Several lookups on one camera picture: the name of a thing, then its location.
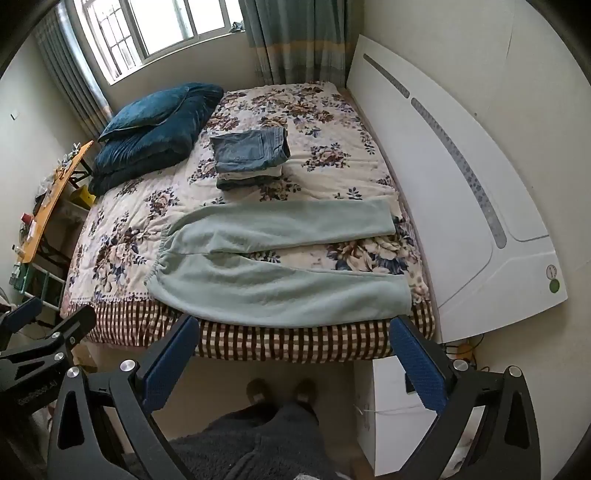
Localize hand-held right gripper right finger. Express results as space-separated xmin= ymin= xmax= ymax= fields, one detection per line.
xmin=389 ymin=316 xmax=541 ymax=480

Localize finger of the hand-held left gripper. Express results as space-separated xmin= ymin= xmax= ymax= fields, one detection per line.
xmin=0 ymin=296 xmax=42 ymax=341
xmin=0 ymin=305 xmax=98 ymax=371

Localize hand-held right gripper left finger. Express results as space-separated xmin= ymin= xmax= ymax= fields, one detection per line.
xmin=46 ymin=314 xmax=201 ymax=480

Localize light green fleece pants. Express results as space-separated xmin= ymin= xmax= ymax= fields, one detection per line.
xmin=144 ymin=198 xmax=413 ymax=321

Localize folded dark pants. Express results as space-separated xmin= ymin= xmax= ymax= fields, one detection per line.
xmin=216 ymin=174 xmax=278 ymax=191

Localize folded cream pants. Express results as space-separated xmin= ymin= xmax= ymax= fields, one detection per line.
xmin=217 ymin=164 xmax=283 ymax=182

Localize green storage crate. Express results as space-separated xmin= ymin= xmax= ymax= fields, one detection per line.
xmin=8 ymin=262 xmax=33 ymax=294

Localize yellow power strip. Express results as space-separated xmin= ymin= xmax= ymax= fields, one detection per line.
xmin=445 ymin=342 xmax=476 ymax=361

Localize white nightstand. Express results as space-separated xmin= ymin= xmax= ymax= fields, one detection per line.
xmin=353 ymin=355 xmax=485 ymax=478

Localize dark slipper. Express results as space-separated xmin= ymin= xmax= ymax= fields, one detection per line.
xmin=293 ymin=378 xmax=318 ymax=405
xmin=246 ymin=379 xmax=271 ymax=407

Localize floral blanket with plaid border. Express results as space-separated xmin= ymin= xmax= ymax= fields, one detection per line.
xmin=60 ymin=80 xmax=437 ymax=361

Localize person's dark grey trousers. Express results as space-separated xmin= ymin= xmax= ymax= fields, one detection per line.
xmin=168 ymin=401 xmax=342 ymax=480

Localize orange wooden desk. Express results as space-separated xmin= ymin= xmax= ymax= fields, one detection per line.
xmin=21 ymin=141 xmax=95 ymax=266

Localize yellow box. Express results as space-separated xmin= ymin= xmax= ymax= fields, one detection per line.
xmin=69 ymin=186 xmax=97 ymax=207

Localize white bed headboard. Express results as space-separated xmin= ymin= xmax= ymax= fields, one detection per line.
xmin=345 ymin=34 xmax=570 ymax=344

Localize dark blue velvet pillow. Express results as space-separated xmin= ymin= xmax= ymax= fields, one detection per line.
xmin=98 ymin=83 xmax=225 ymax=141

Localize folded blue jeans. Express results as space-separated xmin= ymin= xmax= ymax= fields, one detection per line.
xmin=210 ymin=128 xmax=291 ymax=174

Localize narrow teal striped curtain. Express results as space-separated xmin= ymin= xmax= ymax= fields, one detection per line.
xmin=34 ymin=9 xmax=114 ymax=139

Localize window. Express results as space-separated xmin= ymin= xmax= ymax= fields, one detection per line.
xmin=74 ymin=0 xmax=245 ymax=84

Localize wide teal striped curtain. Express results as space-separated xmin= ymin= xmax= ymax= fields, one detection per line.
xmin=242 ymin=0 xmax=365 ymax=88

